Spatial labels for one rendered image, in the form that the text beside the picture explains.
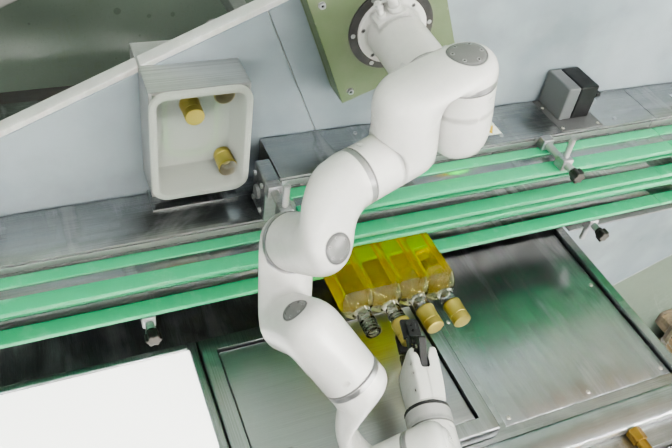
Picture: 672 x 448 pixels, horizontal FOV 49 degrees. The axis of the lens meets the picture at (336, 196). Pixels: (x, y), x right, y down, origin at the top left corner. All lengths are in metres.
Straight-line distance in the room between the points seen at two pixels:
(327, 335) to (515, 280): 0.83
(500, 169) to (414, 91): 0.57
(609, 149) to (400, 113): 0.80
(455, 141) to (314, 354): 0.36
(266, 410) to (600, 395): 0.66
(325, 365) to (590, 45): 1.02
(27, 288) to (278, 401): 0.47
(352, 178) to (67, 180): 0.61
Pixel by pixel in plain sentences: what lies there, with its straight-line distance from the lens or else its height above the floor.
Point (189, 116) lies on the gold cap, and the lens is 1.26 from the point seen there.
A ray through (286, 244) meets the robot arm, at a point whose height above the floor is 1.20.
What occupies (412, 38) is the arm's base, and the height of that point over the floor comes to 0.93.
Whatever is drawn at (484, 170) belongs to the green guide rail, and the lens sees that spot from 1.49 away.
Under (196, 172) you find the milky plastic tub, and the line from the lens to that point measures 1.37.
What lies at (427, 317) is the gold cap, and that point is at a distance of 1.34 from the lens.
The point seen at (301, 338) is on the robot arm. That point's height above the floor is 1.29.
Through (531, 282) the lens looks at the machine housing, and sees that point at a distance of 1.72.
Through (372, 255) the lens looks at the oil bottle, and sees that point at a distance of 1.39.
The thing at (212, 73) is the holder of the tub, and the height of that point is 0.79.
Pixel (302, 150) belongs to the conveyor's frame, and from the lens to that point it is 1.40.
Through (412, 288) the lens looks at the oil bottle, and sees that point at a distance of 1.36.
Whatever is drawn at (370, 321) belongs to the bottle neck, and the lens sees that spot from 1.30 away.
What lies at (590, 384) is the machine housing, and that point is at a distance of 1.59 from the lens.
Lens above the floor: 1.81
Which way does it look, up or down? 41 degrees down
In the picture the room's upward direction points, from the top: 150 degrees clockwise
